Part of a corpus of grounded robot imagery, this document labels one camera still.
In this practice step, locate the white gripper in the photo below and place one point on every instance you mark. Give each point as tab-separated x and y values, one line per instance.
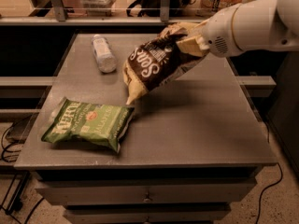
218	34

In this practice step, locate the green jalapeno chip bag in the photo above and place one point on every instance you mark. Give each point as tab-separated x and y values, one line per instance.
103	125

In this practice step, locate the clear plastic water bottle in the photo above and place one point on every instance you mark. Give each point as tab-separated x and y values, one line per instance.
103	54

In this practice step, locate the brown chip bag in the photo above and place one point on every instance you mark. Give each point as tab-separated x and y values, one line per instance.
159	61

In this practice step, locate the black backpack on shelf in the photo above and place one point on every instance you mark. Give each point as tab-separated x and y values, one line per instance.
154	8

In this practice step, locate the metal shelf rail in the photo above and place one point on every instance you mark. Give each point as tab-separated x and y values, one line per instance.
119	19

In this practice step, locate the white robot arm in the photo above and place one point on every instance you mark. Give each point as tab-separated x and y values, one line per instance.
261	24

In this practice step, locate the grey drawer cabinet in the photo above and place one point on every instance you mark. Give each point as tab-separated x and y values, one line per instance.
193	147

